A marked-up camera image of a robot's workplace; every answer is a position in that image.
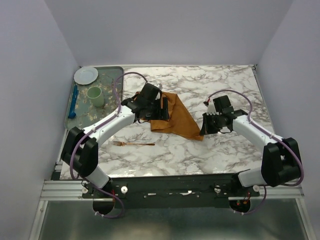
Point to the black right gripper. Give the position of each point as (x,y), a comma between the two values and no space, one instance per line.
(206,129)

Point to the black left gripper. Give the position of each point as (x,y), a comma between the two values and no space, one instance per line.
(158,115)

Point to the orange-brown cloth napkin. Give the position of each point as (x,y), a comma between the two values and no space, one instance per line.
(180,121)

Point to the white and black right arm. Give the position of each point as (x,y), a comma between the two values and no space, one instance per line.
(281,161)

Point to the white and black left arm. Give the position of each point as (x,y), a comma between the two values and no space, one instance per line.
(80,150)

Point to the copper fork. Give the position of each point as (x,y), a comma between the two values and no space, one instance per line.
(121,144)

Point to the light green cup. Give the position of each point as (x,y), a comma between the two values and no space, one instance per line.
(96,97)

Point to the floral teal serving tray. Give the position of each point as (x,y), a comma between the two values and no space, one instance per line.
(111,81)

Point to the white round plate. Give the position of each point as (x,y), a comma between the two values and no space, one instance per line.
(85,75)

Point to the blue plastic utensil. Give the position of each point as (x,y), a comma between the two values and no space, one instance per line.
(72,114)

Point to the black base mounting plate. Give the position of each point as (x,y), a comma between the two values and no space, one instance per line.
(178,191)

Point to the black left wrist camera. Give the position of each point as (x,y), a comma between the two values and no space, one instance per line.
(149,94)

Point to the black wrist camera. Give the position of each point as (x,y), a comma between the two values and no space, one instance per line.
(149,94)
(223,105)

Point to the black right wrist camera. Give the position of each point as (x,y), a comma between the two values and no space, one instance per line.
(223,105)

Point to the aluminium frame rail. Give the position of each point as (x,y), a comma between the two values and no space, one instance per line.
(70,190)

